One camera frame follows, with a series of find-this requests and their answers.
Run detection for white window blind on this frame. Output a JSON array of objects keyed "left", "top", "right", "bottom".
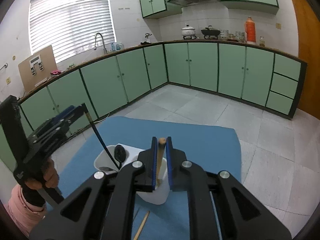
[{"left": 29, "top": 0, "right": 116, "bottom": 64}]

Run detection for person's left hand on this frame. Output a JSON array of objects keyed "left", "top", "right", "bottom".
[{"left": 24, "top": 159, "right": 60, "bottom": 190}]

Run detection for black wok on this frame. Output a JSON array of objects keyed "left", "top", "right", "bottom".
[{"left": 201, "top": 26, "right": 221, "bottom": 37}]

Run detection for brown cardboard board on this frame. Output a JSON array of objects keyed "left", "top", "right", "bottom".
[{"left": 18, "top": 45, "right": 58, "bottom": 93}]

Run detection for orange thermos flask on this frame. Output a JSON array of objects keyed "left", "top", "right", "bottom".
[{"left": 244, "top": 17, "right": 257, "bottom": 44}]

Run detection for blue tablecloth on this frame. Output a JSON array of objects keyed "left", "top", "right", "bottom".
[{"left": 46, "top": 116, "right": 242, "bottom": 240}]

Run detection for black plastic spoon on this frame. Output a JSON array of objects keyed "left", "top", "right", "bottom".
[{"left": 114, "top": 145, "right": 126, "bottom": 169}]

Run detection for white two-compartment utensil holder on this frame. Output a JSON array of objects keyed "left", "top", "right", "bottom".
[{"left": 94, "top": 144, "right": 168, "bottom": 205}]

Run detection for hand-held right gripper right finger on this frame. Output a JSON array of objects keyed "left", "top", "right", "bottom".
[{"left": 165, "top": 137, "right": 292, "bottom": 240}]

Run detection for green base cabinets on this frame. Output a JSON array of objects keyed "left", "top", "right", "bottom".
[{"left": 0, "top": 41, "right": 308, "bottom": 178}]

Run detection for white cooking pot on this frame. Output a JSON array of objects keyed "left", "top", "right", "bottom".
[{"left": 181, "top": 24, "right": 197, "bottom": 37}]

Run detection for wooden door with handle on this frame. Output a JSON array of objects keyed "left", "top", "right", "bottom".
[{"left": 287, "top": 0, "right": 320, "bottom": 120}]

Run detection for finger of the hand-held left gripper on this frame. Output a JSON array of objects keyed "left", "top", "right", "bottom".
[
  {"left": 31, "top": 106, "right": 85, "bottom": 143},
  {"left": 35, "top": 105, "right": 80, "bottom": 133}
]

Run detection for steel kitchen faucet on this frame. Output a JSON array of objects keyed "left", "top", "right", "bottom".
[{"left": 94, "top": 32, "right": 108, "bottom": 55}]

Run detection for dark blue chopstick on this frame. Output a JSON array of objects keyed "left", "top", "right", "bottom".
[{"left": 81, "top": 103, "right": 120, "bottom": 170}]

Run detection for person's left forearm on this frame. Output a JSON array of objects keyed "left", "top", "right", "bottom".
[{"left": 7, "top": 180, "right": 48, "bottom": 237}]

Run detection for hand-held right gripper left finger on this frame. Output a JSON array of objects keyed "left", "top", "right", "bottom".
[{"left": 29, "top": 137, "right": 158, "bottom": 240}]

